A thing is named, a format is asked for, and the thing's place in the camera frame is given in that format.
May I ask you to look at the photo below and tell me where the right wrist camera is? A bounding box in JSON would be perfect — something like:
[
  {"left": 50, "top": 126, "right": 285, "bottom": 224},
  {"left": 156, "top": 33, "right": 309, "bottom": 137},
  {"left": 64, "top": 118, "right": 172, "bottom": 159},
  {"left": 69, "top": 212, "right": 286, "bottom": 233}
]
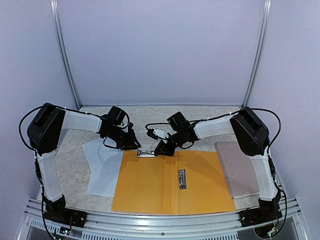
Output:
[{"left": 147, "top": 128, "right": 167, "bottom": 140}]

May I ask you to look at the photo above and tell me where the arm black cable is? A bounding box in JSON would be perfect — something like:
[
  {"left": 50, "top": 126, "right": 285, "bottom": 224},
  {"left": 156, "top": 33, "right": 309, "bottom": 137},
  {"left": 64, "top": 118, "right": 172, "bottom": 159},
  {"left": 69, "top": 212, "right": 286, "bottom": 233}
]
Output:
[
  {"left": 19, "top": 105, "right": 51, "bottom": 240},
  {"left": 207, "top": 107, "right": 287, "bottom": 226}
]

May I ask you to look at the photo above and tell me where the orange folder top clip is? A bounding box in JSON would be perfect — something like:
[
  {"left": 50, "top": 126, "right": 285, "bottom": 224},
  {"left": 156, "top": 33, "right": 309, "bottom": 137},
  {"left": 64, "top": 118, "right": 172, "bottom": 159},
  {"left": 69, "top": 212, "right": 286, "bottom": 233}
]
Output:
[{"left": 136, "top": 149, "right": 158, "bottom": 158}]

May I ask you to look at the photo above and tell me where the aluminium frame post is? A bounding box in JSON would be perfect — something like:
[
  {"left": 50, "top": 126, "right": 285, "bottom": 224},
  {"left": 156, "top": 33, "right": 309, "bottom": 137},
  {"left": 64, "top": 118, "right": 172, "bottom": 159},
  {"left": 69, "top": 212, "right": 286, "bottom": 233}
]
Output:
[
  {"left": 241, "top": 0, "right": 272, "bottom": 107},
  {"left": 49, "top": 0, "right": 82, "bottom": 110}
]

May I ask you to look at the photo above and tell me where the orange folder spine clip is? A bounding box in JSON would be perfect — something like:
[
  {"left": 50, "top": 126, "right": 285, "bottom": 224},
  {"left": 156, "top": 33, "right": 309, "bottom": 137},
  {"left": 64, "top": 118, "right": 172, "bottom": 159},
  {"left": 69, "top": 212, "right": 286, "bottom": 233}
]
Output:
[{"left": 178, "top": 169, "right": 187, "bottom": 190}]

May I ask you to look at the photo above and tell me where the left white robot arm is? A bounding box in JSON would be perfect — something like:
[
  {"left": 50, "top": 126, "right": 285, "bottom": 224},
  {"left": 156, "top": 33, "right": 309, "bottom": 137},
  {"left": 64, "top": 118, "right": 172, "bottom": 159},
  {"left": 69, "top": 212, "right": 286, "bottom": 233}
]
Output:
[{"left": 27, "top": 103, "right": 141, "bottom": 202}]

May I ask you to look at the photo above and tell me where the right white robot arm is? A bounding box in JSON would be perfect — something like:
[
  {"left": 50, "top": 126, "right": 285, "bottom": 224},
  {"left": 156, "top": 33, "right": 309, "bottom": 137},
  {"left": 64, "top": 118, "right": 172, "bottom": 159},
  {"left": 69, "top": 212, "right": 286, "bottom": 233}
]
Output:
[{"left": 148, "top": 107, "right": 279, "bottom": 202}]

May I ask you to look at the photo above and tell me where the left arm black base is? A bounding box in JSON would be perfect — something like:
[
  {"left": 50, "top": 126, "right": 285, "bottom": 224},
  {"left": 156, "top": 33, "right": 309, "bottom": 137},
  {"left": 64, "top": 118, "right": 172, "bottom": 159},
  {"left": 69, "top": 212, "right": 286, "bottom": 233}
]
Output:
[{"left": 42, "top": 194, "right": 88, "bottom": 228}]

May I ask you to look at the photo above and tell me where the front aluminium rail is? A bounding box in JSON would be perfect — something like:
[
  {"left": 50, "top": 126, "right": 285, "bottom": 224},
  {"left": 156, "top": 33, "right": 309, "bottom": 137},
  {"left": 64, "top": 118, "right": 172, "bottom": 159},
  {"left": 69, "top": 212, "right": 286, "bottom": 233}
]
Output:
[{"left": 15, "top": 198, "right": 311, "bottom": 240}]

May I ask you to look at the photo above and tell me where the white paper sheet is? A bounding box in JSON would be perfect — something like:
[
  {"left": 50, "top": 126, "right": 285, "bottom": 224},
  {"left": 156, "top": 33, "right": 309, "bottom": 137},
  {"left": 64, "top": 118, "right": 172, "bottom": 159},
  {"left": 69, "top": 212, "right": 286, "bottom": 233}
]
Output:
[{"left": 82, "top": 138, "right": 124, "bottom": 198}]

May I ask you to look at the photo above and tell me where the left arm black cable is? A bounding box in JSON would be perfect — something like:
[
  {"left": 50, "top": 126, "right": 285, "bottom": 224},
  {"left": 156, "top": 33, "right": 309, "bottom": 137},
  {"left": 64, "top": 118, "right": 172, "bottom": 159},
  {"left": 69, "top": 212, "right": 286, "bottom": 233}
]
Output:
[{"left": 19, "top": 105, "right": 51, "bottom": 240}]

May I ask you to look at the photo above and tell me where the left aluminium frame post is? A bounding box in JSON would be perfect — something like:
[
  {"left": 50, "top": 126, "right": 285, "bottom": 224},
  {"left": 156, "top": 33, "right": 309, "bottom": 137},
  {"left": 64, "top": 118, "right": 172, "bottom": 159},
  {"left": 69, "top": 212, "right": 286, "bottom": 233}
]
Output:
[{"left": 49, "top": 0, "right": 82, "bottom": 110}]

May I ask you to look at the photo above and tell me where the right aluminium frame post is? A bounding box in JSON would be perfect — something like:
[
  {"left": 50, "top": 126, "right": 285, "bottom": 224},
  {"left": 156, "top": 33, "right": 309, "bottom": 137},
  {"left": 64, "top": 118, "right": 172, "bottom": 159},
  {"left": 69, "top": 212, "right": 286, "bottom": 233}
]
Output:
[{"left": 241, "top": 0, "right": 272, "bottom": 107}]

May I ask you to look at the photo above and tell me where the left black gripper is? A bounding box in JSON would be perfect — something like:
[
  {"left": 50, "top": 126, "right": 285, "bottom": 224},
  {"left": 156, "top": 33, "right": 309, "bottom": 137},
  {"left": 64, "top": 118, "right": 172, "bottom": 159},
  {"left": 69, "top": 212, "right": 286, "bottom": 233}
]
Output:
[{"left": 105, "top": 126, "right": 141, "bottom": 150}]

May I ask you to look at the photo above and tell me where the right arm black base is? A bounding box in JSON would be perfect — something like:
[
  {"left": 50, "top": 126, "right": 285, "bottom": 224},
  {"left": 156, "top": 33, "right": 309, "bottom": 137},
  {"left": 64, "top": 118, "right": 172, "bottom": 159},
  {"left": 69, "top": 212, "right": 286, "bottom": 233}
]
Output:
[{"left": 239, "top": 198, "right": 283, "bottom": 227}]

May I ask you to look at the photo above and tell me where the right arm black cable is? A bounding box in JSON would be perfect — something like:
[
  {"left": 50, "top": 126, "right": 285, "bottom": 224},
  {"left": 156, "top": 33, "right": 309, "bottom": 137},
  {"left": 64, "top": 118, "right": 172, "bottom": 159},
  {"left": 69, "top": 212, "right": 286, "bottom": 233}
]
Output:
[{"left": 207, "top": 107, "right": 287, "bottom": 226}]

